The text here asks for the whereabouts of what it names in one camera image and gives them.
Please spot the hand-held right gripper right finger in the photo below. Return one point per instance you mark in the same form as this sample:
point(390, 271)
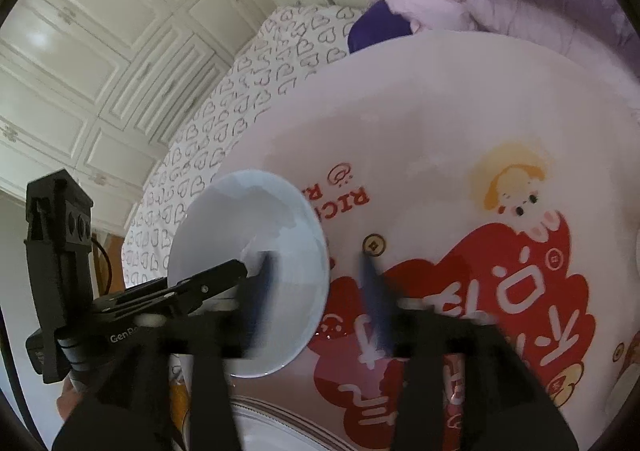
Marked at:
point(377, 306)

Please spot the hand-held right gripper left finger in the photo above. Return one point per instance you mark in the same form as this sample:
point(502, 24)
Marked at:
point(267, 281)

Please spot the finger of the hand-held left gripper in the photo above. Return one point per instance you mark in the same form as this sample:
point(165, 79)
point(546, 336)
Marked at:
point(210, 286)

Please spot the white footed bowl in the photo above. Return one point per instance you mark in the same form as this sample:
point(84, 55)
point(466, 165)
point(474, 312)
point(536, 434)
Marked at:
point(240, 216)

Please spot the large grey-rimmed white plate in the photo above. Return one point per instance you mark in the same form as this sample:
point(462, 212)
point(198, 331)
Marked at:
point(280, 426)

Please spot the person's left hand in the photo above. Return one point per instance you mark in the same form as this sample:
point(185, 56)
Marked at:
point(70, 398)

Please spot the round pink printed table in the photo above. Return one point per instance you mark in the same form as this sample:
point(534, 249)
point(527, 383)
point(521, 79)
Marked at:
point(450, 131)

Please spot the heart print white mattress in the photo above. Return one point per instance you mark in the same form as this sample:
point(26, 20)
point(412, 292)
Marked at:
point(225, 96)

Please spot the cream panelled wardrobe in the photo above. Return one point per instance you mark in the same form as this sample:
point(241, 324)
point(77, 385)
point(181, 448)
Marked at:
point(75, 56)

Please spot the dark purple cloth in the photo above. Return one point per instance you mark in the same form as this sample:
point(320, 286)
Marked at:
point(375, 28)

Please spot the pale pink folded blanket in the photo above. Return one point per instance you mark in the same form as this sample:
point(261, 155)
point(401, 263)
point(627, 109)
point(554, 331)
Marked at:
point(450, 6)

